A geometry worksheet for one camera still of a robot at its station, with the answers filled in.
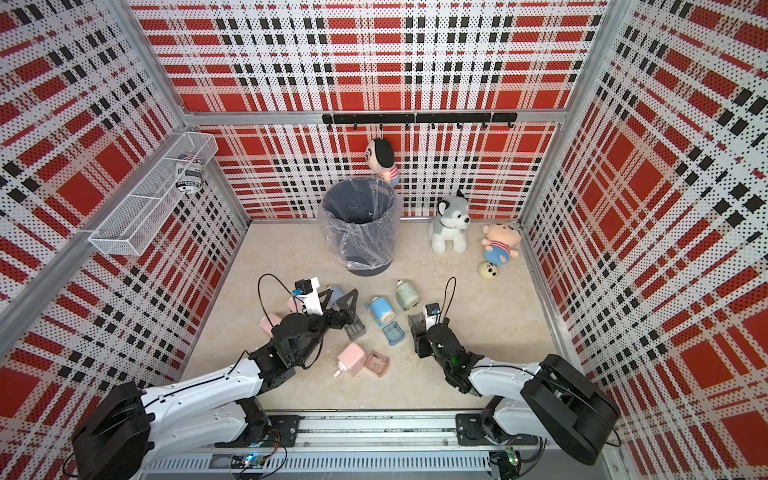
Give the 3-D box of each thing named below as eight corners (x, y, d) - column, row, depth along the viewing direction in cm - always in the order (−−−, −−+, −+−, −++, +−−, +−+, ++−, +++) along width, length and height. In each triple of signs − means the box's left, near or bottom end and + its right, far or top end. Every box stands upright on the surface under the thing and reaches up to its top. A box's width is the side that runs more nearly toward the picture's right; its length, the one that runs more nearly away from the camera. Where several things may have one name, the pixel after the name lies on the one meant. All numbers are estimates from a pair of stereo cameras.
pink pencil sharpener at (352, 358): (339, 376, 84) (334, 368, 78) (342, 352, 88) (338, 343, 83) (365, 376, 84) (362, 368, 78) (366, 352, 88) (364, 342, 83)
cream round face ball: (479, 280, 105) (482, 273, 102) (477, 268, 108) (479, 261, 105) (496, 280, 105) (499, 273, 102) (493, 268, 108) (495, 261, 105)
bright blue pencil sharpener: (380, 331, 92) (379, 321, 87) (369, 310, 97) (367, 300, 92) (396, 323, 94) (395, 313, 89) (384, 303, 99) (383, 292, 94)
